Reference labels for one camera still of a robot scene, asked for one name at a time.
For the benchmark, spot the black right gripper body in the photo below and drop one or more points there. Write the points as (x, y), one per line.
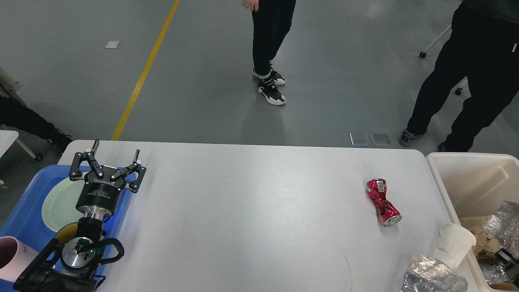
(512, 269)

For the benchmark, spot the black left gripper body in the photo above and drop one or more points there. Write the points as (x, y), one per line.
(102, 193)

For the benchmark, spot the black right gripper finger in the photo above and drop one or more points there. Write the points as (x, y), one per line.
(505, 257)

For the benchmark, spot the brown paper bag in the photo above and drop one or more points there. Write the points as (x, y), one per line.
(504, 286)
(474, 222)

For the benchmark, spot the brown paper ball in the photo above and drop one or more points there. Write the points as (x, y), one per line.
(486, 243)

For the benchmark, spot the aluminium foil sheet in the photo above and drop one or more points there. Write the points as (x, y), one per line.
(504, 224)

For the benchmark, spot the light green plate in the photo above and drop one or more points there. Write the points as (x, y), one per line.
(59, 207)

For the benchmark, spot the teal mug yellow inside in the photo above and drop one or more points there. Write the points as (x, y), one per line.
(68, 245)

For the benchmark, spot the red shiny wrapper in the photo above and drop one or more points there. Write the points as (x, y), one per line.
(387, 214)

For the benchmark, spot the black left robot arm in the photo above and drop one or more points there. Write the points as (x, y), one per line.
(47, 273)

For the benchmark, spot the brown paper bag in bin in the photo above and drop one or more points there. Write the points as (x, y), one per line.
(474, 222)

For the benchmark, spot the white paper cup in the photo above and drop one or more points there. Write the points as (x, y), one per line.
(453, 245)

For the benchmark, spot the beige plastic bin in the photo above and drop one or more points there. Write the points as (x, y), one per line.
(474, 184)

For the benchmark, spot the white side table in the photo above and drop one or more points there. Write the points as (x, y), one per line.
(8, 137)

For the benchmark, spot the small foil wrapper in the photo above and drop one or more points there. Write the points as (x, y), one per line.
(426, 274)

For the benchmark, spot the person in black left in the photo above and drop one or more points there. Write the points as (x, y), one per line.
(13, 114)

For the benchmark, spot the person in black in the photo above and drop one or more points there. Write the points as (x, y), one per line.
(483, 47)
(13, 114)

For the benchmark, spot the pink ribbed mug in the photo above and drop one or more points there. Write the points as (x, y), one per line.
(15, 256)

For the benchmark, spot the white office chair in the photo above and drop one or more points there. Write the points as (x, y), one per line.
(459, 89)

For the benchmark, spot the person in black right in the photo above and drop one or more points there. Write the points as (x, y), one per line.
(483, 47)

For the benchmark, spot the person with black sneakers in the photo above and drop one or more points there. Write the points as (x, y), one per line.
(272, 20)

